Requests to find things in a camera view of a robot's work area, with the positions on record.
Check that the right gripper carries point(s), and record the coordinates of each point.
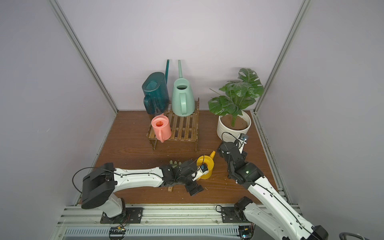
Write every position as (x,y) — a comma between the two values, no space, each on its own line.
(227,151)

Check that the yellow watering can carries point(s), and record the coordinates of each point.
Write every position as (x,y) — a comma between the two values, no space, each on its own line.
(209,161)

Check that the wooden slatted shelf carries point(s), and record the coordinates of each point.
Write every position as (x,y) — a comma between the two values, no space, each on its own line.
(184,129)

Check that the pink watering can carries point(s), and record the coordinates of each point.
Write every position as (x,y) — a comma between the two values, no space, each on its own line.
(162,128)

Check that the light green watering can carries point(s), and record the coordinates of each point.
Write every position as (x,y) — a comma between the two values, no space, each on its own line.
(183,101)

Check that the dark teal watering can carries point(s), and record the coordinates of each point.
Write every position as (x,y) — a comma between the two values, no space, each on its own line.
(155,89)

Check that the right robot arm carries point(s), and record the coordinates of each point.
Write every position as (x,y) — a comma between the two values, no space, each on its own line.
(283,222)

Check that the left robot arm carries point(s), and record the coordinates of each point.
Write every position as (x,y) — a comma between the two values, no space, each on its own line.
(100,186)

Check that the green toy rake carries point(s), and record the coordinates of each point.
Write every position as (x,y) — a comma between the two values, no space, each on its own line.
(172,163)

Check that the white ribbed plant pot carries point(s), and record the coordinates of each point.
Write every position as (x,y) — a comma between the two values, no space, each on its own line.
(227,133)

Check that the green monstera plant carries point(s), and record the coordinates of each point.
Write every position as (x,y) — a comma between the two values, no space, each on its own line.
(238,94)

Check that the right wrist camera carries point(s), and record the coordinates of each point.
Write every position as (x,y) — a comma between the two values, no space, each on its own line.
(241,141)

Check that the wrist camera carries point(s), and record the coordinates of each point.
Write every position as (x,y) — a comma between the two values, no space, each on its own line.
(202,170)
(241,141)

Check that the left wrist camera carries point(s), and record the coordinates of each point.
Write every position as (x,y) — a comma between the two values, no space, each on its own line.
(202,170)

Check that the aluminium front rail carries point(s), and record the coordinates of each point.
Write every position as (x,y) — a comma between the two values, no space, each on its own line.
(150,215)

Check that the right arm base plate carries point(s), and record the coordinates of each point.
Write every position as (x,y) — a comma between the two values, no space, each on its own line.
(230,215)

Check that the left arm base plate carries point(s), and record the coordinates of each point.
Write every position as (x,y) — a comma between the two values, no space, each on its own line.
(128,216)

